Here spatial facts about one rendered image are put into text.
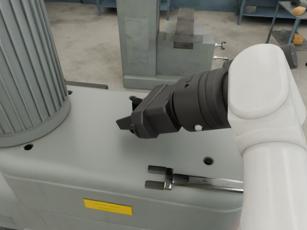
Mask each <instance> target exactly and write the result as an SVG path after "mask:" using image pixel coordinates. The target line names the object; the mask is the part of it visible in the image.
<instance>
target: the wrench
mask: <svg viewBox="0 0 307 230"><path fill-rule="evenodd" d="M148 172H149V173H156V174H165V182H158V181H150V180H147V181H145V188H150V189H158V190H172V185H174V186H182V187H190V188H201V189H210V190H218V191H226V192H234V193H243V181H240V180H231V179H223V178H212V177H203V176H194V175H186V174H177V173H174V174H173V172H174V169H173V168H166V167H161V166H152V165H149V166H148Z"/></svg>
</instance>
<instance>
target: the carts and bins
mask: <svg viewBox="0 0 307 230"><path fill-rule="evenodd" d="M280 5H281V6H282V7H283V8H285V9H286V10H287V11H288V12H289V13H290V14H291V15H293V16H294V17H295V18H296V21H295V23H294V26H293V29H292V31H287V30H286V29H281V31H273V30H272V29H273V26H274V23H275V19H276V16H277V13H278V9H279V7H280ZM301 19H307V1H306V0H291V1H278V5H277V8H276V11H275V15H274V18H273V21H272V24H271V28H270V30H269V34H268V38H267V41H266V43H265V44H269V43H268V42H269V39H270V36H271V35H272V36H273V37H274V38H275V39H276V40H277V41H278V43H279V44H280V45H281V46H283V45H287V44H290V43H293V45H294V47H295V50H296V51H307V41H306V40H305V39H304V38H303V35H302V34H299V33H298V32H297V29H298V26H299V24H300V21H301Z"/></svg>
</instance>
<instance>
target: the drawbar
mask: <svg viewBox="0 0 307 230"><path fill-rule="evenodd" d="M141 102H142V99H140V98H135V99H132V111H134V110H135V109H136V108H137V106H138V105H139V104H140V103H141Z"/></svg>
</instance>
